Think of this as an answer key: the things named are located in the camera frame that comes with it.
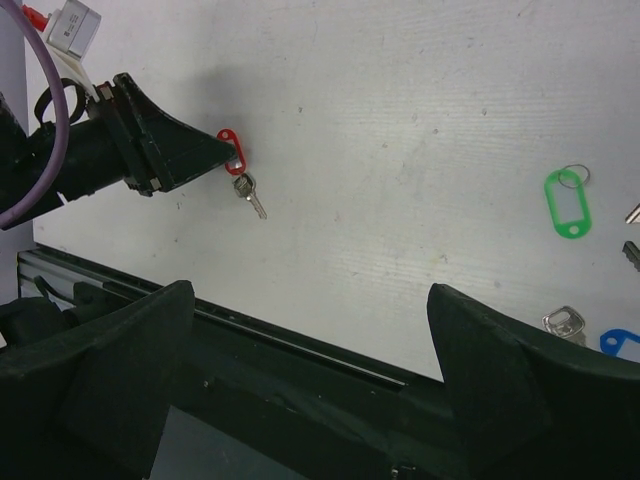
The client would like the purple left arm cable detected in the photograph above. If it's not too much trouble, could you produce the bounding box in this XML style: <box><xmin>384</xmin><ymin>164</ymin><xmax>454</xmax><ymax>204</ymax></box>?
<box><xmin>0</xmin><ymin>0</ymin><xmax>71</xmax><ymax>231</ymax></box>

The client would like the green key tag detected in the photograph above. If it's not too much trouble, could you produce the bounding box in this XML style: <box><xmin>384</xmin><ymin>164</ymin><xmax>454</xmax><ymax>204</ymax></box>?
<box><xmin>543</xmin><ymin>166</ymin><xmax>592</xmax><ymax>240</ymax></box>

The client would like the silver key by blue tag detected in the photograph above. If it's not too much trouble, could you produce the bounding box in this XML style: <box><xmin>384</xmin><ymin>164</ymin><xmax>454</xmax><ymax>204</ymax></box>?
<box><xmin>541</xmin><ymin>306</ymin><xmax>586</xmax><ymax>347</ymax></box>

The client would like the dark loose key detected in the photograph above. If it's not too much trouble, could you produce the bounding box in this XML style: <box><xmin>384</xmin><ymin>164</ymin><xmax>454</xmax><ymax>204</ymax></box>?
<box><xmin>622</xmin><ymin>241</ymin><xmax>640</xmax><ymax>272</ymax></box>

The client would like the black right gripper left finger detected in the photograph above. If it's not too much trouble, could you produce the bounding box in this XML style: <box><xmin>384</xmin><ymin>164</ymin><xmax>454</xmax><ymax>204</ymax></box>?
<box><xmin>1</xmin><ymin>281</ymin><xmax>195</xmax><ymax>479</ymax></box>

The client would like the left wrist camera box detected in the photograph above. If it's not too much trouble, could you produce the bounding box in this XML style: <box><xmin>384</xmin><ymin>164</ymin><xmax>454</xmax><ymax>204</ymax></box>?
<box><xmin>21</xmin><ymin>0</ymin><xmax>102</xmax><ymax>100</ymax></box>

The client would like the loose silver key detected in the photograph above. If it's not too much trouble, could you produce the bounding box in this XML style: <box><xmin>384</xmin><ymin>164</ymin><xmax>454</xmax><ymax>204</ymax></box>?
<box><xmin>625</xmin><ymin>204</ymin><xmax>640</xmax><ymax>224</ymax></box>

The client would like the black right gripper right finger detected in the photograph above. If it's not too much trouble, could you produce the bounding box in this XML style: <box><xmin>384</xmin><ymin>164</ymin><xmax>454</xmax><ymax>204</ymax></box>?
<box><xmin>427</xmin><ymin>284</ymin><xmax>639</xmax><ymax>479</ymax></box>

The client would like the blue key tag near front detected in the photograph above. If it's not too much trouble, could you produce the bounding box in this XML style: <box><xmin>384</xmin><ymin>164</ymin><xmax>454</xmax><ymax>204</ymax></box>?
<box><xmin>600</xmin><ymin>329</ymin><xmax>640</xmax><ymax>363</ymax></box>

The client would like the silver key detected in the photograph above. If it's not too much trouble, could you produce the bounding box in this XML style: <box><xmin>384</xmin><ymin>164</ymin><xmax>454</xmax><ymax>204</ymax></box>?
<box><xmin>541</xmin><ymin>306</ymin><xmax>586</xmax><ymax>347</ymax></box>
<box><xmin>625</xmin><ymin>204</ymin><xmax>640</xmax><ymax>224</ymax></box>
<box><xmin>233</xmin><ymin>173</ymin><xmax>268</xmax><ymax>220</ymax></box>

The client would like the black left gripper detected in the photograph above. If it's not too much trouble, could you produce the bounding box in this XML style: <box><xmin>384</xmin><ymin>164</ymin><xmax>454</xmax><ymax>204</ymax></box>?
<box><xmin>59</xmin><ymin>73</ymin><xmax>235</xmax><ymax>199</ymax></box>

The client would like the red key tag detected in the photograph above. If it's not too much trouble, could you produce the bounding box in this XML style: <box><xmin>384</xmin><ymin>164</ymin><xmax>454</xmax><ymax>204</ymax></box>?
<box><xmin>217</xmin><ymin>128</ymin><xmax>247</xmax><ymax>177</ymax></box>

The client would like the black front mounting rail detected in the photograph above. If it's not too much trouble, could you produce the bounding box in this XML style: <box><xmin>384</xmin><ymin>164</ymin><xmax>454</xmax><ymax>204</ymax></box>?
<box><xmin>18</xmin><ymin>245</ymin><xmax>414</xmax><ymax>389</ymax></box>

